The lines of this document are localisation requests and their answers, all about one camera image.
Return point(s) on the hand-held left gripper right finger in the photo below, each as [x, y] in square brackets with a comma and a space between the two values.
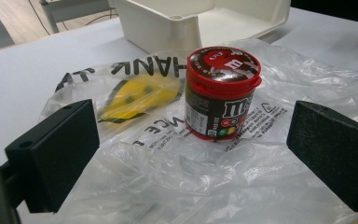
[335, 155]

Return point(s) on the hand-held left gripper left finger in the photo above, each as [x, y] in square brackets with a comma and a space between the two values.
[59, 149]

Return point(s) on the red lidded candy jar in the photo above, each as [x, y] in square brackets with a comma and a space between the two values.
[220, 102]

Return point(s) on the white plastic bin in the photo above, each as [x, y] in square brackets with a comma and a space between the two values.
[155, 31]

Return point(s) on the clear printed plastic bag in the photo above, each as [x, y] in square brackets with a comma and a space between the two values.
[199, 180]

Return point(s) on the white metal desk frame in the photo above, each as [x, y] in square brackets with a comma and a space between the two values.
[51, 18]

